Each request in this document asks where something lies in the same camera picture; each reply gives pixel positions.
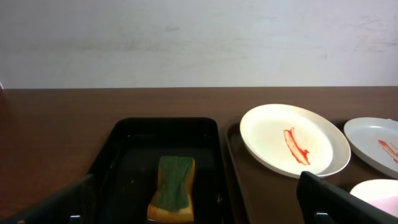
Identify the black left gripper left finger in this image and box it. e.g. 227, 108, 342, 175
1, 174, 96, 224

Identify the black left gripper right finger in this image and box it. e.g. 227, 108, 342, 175
297, 171, 397, 224

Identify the white plate bottom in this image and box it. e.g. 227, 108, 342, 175
350, 179, 398, 217

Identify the white plate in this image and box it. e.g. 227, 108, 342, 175
343, 117, 397, 179
350, 179, 398, 217
239, 104, 351, 179

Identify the yellow green sponge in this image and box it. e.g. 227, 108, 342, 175
147, 156, 196, 223

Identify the black plastic tray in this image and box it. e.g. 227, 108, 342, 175
88, 118, 234, 223

